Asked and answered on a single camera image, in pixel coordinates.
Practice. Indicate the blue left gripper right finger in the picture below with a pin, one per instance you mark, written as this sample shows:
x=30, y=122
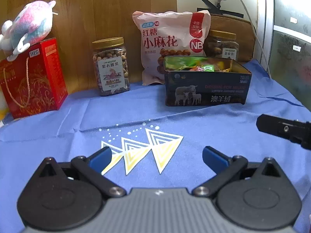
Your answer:
x=215, y=160

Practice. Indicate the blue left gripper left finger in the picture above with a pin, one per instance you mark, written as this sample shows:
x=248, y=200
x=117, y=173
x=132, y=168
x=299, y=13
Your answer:
x=100, y=159

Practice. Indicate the blue printed tablecloth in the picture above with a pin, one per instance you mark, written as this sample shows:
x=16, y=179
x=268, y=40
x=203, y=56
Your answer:
x=86, y=122

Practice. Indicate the black sheep tin box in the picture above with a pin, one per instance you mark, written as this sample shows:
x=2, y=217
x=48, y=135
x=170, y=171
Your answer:
x=204, y=81

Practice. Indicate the red gift box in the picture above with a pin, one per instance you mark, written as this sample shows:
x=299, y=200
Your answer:
x=34, y=83

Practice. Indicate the nut jar white label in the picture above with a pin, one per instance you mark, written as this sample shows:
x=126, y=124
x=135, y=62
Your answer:
x=110, y=66

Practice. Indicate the yellow duck plush toy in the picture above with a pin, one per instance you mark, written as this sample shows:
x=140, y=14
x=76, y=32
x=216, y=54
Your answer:
x=4, y=110

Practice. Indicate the brown wooden board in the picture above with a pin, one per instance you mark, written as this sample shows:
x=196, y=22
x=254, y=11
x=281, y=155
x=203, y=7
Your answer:
x=243, y=30

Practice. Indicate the dark nut jar gold lid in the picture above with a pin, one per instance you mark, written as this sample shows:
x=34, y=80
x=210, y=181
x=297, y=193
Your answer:
x=221, y=44

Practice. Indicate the pink snack bag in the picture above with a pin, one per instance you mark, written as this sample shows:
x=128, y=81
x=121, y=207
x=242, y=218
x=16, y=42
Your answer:
x=169, y=34

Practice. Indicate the pink blue plush toy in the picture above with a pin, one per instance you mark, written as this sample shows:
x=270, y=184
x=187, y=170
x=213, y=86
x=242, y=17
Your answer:
x=30, y=26

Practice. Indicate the wooden wall panel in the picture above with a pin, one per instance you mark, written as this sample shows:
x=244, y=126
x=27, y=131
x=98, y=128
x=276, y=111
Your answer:
x=78, y=23

